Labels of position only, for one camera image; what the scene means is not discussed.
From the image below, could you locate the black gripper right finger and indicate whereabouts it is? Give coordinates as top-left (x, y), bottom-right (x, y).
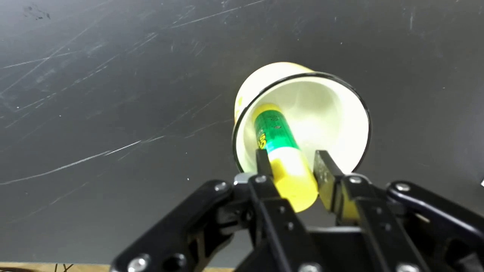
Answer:
top-left (314, 149), bottom-right (484, 272)

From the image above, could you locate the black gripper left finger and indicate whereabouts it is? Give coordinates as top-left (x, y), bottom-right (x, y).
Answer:
top-left (110, 149), bottom-right (324, 272)

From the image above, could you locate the green yellow glue stick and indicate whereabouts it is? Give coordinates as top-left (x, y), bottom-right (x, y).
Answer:
top-left (253, 103), bottom-right (321, 215)

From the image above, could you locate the white cup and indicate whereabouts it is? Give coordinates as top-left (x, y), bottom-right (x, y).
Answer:
top-left (232, 61), bottom-right (374, 176)

